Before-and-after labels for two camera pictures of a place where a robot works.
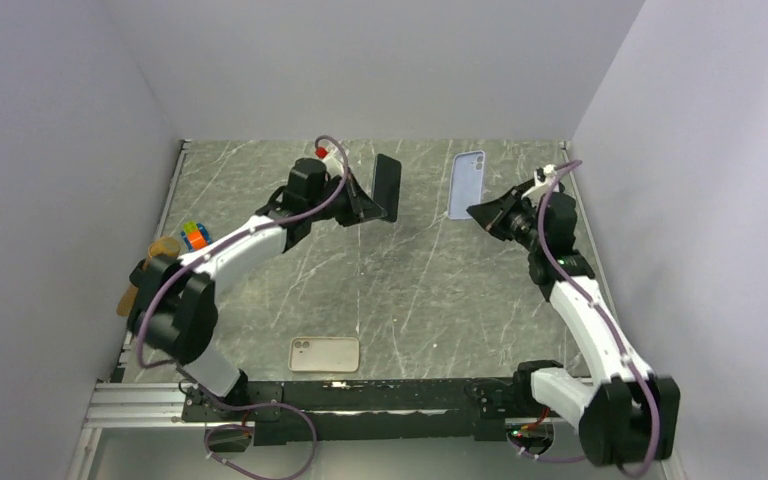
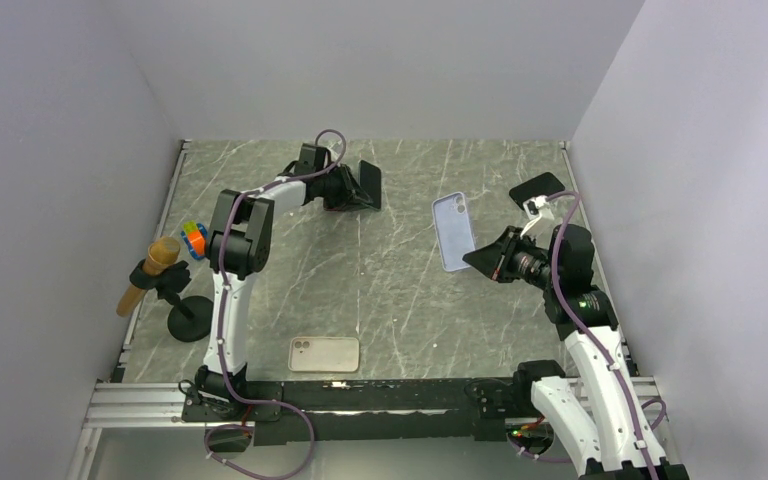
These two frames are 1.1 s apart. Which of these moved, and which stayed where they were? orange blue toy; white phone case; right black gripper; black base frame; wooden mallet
Moved: right black gripper
Stayed: black base frame; orange blue toy; white phone case; wooden mallet
